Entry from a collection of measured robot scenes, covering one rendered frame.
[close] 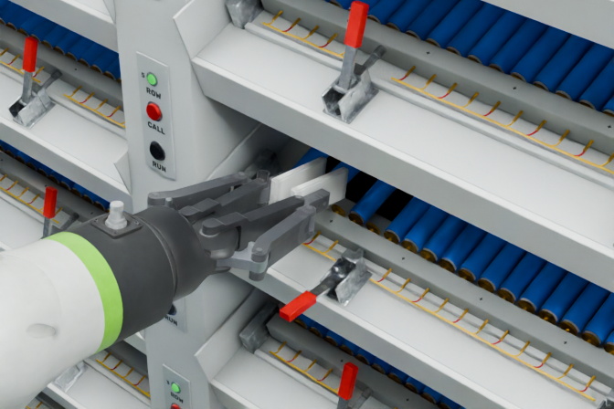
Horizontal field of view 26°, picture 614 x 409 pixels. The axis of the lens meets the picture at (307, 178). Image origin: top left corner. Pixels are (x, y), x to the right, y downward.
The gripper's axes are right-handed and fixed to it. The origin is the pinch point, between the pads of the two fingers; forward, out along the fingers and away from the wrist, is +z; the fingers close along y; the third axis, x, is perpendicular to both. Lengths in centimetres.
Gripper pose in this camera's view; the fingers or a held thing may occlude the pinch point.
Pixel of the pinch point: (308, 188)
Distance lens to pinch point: 116.4
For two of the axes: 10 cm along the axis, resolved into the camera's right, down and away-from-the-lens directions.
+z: 6.4, -2.9, 7.1
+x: -1.1, 8.8, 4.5
